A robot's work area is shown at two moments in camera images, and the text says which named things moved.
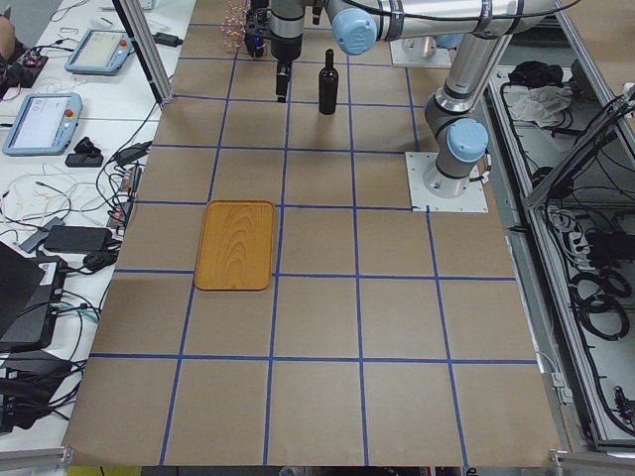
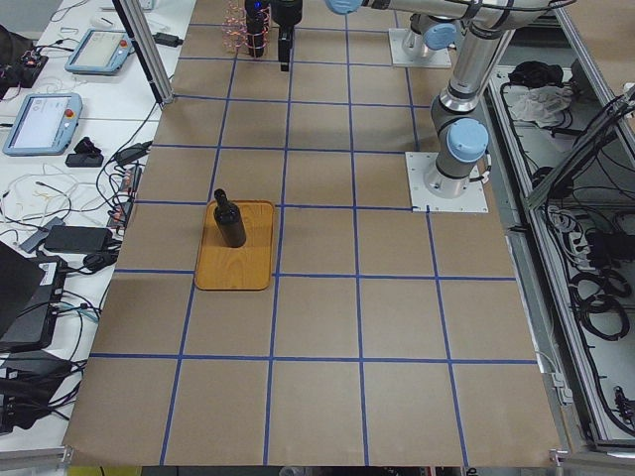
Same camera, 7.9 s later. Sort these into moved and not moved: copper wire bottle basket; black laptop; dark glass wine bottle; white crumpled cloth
Moved: dark glass wine bottle
Not moved: copper wire bottle basket; white crumpled cloth; black laptop
